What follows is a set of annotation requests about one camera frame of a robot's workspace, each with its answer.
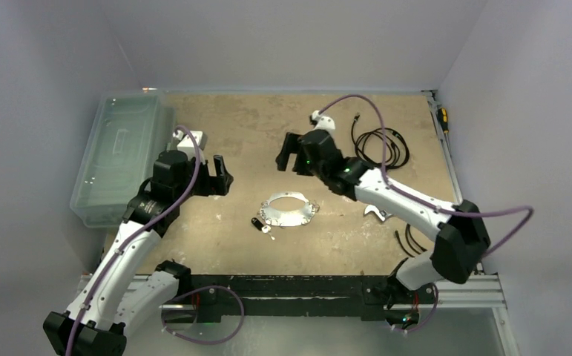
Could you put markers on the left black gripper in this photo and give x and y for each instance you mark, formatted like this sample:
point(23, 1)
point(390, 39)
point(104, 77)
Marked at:
point(214, 185)

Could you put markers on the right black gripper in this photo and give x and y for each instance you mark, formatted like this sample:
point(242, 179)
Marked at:
point(294, 152)

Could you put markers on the black key tag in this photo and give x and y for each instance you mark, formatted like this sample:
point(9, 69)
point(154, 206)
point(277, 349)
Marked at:
point(257, 224)

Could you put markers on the silver key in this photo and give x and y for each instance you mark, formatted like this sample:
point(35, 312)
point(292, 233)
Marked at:
point(266, 229)

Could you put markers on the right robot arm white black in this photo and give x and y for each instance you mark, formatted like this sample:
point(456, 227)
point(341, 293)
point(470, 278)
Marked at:
point(459, 235)

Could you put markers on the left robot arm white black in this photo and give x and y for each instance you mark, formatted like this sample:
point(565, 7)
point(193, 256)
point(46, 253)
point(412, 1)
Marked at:
point(101, 317)

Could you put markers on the clear plastic storage bin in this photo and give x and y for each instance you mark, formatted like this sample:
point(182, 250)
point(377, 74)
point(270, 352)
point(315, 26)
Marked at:
point(129, 132)

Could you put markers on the yellow black screwdriver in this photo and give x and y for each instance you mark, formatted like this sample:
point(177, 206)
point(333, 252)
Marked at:
point(443, 121)

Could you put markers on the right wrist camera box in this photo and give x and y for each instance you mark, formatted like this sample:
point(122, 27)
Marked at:
point(322, 122)

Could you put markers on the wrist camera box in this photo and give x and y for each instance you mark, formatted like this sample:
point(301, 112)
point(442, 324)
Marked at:
point(322, 122)
point(186, 141)

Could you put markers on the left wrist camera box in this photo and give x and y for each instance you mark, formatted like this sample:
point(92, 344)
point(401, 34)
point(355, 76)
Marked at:
point(186, 141)

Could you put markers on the red handled adjustable wrench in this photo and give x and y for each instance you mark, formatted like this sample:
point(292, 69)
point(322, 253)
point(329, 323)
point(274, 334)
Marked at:
point(382, 215)

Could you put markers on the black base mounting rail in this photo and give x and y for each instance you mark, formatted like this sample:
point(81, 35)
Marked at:
point(367, 297)

